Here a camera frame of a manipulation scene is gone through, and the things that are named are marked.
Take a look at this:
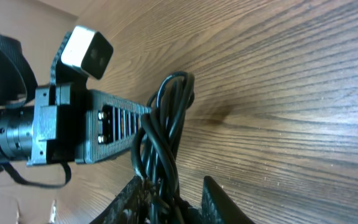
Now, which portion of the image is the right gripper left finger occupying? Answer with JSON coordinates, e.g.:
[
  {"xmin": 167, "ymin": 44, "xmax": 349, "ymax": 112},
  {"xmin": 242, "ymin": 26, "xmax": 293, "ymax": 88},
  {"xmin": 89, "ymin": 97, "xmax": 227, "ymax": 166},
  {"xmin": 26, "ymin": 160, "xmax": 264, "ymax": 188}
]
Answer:
[{"xmin": 90, "ymin": 176, "xmax": 150, "ymax": 224}]

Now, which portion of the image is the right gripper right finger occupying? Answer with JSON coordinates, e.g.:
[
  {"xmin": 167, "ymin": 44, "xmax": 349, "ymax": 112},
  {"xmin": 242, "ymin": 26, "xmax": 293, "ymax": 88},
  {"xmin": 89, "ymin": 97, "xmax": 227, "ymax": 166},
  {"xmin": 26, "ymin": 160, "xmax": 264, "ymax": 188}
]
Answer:
[{"xmin": 201, "ymin": 176, "xmax": 254, "ymax": 224}]

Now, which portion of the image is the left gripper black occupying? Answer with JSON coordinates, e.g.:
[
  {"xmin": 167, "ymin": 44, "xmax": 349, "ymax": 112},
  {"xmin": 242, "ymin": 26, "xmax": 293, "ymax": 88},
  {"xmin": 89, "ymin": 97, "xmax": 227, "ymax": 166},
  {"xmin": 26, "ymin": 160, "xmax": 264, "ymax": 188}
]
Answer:
[{"xmin": 27, "ymin": 82, "xmax": 151, "ymax": 166}]

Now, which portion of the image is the black cable bundle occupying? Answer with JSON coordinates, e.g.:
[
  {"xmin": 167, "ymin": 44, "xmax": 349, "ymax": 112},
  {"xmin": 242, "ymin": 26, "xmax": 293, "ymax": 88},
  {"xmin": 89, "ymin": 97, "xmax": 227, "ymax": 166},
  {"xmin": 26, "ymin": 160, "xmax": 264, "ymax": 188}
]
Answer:
[{"xmin": 127, "ymin": 72, "xmax": 201, "ymax": 223}]

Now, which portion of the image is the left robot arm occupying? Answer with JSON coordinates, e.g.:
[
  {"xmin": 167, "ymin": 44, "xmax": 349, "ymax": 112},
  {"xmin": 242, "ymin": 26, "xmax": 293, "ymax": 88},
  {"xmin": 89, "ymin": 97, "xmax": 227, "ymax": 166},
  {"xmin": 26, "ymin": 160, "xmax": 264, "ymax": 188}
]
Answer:
[{"xmin": 0, "ymin": 32, "xmax": 150, "ymax": 171}]

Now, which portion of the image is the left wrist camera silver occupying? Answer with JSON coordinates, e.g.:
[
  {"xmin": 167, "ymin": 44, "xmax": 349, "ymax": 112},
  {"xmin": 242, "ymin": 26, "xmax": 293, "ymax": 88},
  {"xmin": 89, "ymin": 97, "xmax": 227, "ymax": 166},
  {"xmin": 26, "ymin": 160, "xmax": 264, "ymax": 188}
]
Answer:
[{"xmin": 60, "ymin": 26, "xmax": 114, "ymax": 80}]

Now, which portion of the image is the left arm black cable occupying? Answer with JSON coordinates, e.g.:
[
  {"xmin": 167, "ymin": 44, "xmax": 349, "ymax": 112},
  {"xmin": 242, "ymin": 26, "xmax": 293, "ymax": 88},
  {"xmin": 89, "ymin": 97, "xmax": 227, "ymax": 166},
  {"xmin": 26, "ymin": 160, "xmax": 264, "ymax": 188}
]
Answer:
[{"xmin": 1, "ymin": 161, "xmax": 72, "ymax": 189}]

